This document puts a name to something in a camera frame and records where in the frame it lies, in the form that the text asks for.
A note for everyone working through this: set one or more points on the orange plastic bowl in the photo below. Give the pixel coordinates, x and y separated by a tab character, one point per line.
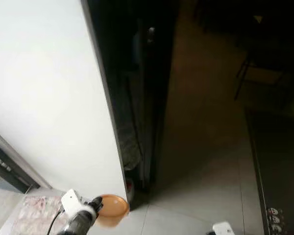
115	205

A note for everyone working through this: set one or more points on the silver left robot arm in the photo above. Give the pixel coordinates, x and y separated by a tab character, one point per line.
81	223

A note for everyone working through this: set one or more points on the white jug red cap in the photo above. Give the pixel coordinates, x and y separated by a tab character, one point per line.
130	188

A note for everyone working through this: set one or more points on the pale patterned floor mat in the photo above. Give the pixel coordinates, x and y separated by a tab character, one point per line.
34	215

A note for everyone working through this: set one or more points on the dark patterned runner rug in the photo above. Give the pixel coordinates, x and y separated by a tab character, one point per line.
279	171

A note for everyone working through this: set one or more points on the grey refrigerator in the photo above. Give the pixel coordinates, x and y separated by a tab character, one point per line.
157	73

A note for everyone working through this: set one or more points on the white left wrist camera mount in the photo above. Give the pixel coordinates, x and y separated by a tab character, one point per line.
71	200

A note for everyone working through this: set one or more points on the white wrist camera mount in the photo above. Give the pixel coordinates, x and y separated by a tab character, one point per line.
223	228
71	200

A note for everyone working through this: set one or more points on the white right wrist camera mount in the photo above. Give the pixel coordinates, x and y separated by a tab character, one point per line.
223	228

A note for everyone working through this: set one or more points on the black metal frame chair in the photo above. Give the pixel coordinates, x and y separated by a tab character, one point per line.
259	73

